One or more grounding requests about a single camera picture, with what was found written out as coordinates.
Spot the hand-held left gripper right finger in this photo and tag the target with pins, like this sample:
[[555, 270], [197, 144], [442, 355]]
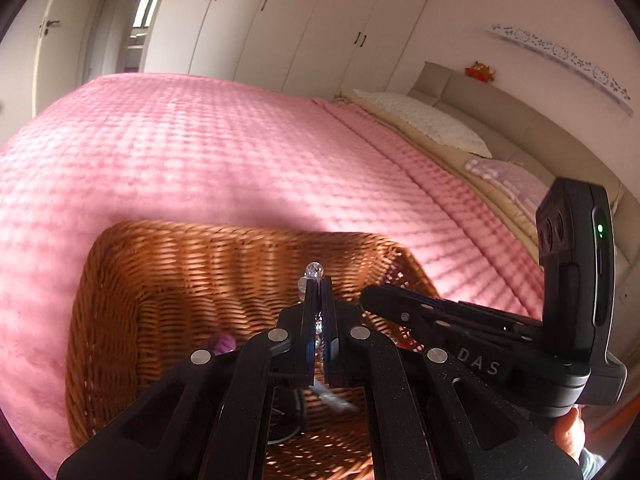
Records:
[[329, 320]]

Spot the crystal jewelry pile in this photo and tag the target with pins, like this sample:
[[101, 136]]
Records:
[[313, 272]]

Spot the beige bed headboard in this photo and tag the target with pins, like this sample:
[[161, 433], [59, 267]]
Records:
[[540, 125]]

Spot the brown wicker basket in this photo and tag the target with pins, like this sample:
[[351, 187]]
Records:
[[165, 300]]

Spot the light blue hair clip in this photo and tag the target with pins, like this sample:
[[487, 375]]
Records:
[[335, 400]]

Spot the person's right hand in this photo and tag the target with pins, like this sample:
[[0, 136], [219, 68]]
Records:
[[567, 435]]

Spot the orange plush toy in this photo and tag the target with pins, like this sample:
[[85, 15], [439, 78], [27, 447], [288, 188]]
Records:
[[480, 71]]

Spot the white decorated wall shelf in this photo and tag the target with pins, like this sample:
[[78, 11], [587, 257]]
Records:
[[560, 55]]

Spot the beige duvet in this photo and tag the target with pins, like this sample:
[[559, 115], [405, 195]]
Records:
[[480, 180]]

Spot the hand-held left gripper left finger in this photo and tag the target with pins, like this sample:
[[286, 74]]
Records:
[[309, 320]]

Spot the pink checkered pillow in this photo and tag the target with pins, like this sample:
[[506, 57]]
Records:
[[510, 182]]

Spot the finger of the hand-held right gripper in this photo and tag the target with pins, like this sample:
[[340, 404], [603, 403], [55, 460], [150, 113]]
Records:
[[400, 302]]

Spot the white wardrobe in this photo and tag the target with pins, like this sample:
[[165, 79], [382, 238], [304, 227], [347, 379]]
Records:
[[300, 20]]

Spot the white door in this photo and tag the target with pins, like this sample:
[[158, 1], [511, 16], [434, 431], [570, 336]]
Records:
[[55, 35]]

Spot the white dotted pillow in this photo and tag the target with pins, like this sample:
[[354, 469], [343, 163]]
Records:
[[430, 120]]

